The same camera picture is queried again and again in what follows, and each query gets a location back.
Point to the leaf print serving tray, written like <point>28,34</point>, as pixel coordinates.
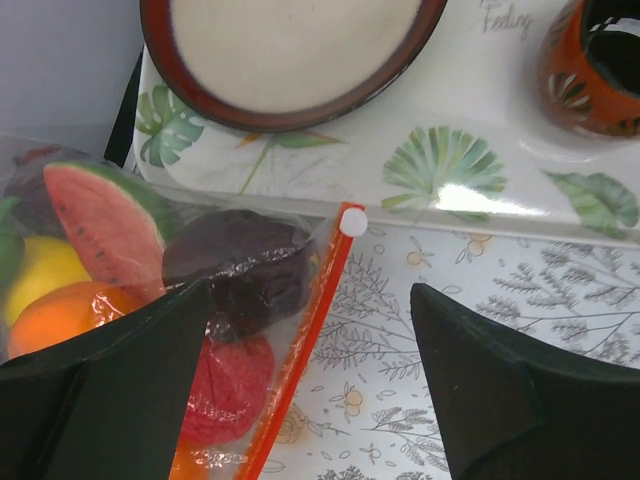
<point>460,140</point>

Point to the fake orange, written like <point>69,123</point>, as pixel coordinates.
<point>66,313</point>
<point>188,462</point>

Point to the orange brown ceramic mug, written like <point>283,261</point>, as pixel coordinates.
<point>588,68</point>

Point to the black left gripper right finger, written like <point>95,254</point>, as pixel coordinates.
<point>509,406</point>

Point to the fake yellow lemon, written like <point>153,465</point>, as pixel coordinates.
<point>49,264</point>

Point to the clear zip top bag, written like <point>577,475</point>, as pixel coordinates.
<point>291,339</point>

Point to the fake watermelon slice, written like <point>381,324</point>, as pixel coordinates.
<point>118,224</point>

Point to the fake green cucumber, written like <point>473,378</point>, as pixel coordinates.
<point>12,243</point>

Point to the fake red strawberry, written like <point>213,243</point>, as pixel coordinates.
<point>229,390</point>

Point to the red rimmed cream plate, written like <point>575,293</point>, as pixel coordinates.
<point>279,66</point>

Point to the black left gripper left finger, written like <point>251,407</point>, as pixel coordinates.
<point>107,404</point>

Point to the fake dark purple fig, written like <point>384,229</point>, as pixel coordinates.
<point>259,268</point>

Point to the fake purple eggplant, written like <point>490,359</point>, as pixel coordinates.
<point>35,211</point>

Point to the floral table mat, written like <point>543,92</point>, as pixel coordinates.
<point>363,408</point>

